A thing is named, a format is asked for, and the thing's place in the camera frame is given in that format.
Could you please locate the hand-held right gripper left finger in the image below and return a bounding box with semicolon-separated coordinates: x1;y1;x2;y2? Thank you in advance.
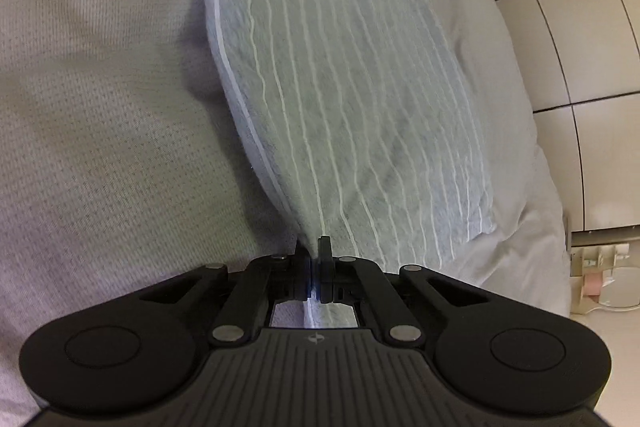
140;238;313;344

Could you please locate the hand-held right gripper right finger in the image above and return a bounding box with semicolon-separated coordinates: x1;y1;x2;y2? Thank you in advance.
314;236;489;344

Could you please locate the light blue striped shirt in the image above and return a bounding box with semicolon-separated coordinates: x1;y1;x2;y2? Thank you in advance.
200;0;498;330

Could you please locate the white bed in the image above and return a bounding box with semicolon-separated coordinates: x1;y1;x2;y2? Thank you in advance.
0;0;573;408

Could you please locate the white plastic stand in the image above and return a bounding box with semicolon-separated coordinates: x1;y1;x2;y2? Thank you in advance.
569;241;640;314

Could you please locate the white wardrobe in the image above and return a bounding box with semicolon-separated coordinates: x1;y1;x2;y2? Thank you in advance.
477;0;640;234

